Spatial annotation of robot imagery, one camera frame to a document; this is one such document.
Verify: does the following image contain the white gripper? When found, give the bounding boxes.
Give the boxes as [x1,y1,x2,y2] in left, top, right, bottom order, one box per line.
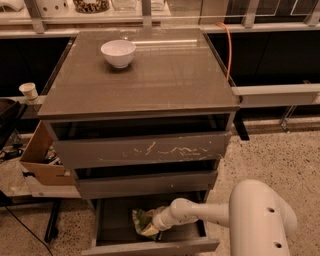
[140,206,174,238]

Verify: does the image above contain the green jalapeno chip bag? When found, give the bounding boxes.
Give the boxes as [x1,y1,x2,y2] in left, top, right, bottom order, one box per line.
[132,209,161,241]

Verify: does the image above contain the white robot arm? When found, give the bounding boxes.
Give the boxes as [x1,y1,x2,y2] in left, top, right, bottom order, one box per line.
[132,179,298,256]

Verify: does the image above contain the grey open bottom drawer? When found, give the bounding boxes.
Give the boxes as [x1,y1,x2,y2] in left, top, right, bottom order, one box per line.
[81,192,219,256]

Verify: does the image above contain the grey middle drawer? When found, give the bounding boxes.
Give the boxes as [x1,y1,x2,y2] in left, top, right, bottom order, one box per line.
[76,160,219,199]

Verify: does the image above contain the grey drawer cabinet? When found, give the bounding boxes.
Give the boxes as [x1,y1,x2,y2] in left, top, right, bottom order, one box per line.
[37,27,242,201]

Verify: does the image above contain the grey top drawer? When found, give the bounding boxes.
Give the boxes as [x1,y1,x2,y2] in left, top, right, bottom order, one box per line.
[49,114,234,170]

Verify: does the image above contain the black metal stand leg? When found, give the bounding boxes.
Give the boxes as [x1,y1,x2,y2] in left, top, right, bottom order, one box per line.
[44,199,61,243]

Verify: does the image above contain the brown cardboard box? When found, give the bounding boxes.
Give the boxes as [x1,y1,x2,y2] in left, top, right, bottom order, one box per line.
[20,122,74,186]

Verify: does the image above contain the white ceramic bowl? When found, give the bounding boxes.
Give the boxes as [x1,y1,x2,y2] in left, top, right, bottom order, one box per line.
[100,40,136,68]

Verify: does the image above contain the white paper cup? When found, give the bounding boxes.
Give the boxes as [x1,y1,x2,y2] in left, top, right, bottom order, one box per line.
[19,82,39,101]

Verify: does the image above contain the jar of nuts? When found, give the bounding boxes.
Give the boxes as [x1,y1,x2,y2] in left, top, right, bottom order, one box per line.
[73,0,109,14]

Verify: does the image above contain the white perforated container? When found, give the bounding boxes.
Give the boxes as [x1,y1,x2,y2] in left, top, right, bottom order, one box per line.
[36,0,68,17]

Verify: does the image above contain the black floor cable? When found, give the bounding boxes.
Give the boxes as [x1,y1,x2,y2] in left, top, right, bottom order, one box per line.
[0,199,54,256]

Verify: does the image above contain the grey metal rail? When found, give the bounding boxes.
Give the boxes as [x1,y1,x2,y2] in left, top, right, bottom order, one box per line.
[232,83,320,108]

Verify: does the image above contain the orange cable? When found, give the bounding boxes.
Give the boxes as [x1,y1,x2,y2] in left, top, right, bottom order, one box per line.
[215,22,233,82]

